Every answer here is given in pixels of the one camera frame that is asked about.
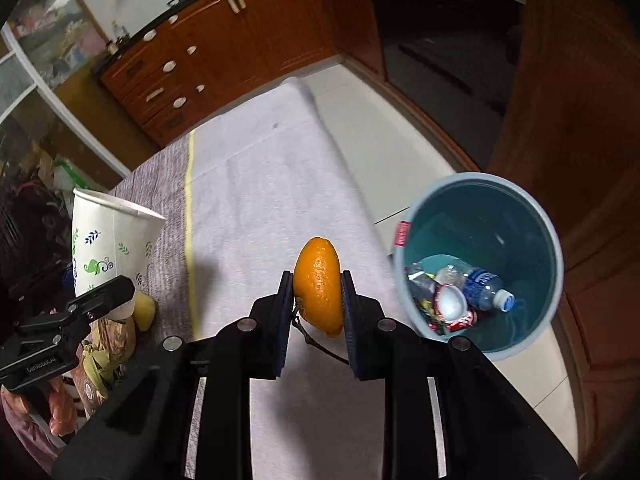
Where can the green and white sack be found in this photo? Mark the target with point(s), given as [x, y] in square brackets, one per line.
[65, 177]

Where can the built-in dark oven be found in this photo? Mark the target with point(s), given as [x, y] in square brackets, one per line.
[440, 35]

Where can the white paper cup leaf print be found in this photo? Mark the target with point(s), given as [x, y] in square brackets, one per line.
[112, 245]

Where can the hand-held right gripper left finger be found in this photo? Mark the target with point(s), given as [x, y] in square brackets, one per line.
[285, 330]

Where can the wooden kitchen cabinets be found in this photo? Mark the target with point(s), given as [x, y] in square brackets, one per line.
[225, 45]

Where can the green wrapping leaves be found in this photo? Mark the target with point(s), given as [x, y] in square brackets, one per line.
[97, 365]

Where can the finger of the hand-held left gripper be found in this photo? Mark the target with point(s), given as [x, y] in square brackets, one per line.
[102, 300]

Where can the white tissue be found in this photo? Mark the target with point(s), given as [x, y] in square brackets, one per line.
[450, 301]

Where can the person's left hand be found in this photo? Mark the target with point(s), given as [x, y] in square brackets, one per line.
[62, 405]

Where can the pale yellow peel piece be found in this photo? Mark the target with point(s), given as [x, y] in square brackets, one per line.
[143, 310]

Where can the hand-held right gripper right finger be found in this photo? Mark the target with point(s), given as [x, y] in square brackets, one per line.
[350, 332]

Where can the orange fruit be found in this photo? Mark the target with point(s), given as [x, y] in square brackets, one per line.
[318, 285]

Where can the clear bottle with blue label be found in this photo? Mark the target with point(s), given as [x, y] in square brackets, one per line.
[482, 287]

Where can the grey and white tablecloth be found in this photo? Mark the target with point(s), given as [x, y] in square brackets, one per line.
[270, 180]

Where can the teal trash bin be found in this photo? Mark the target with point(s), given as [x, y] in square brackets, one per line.
[505, 240]

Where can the glass sliding door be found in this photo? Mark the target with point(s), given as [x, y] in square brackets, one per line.
[55, 50]

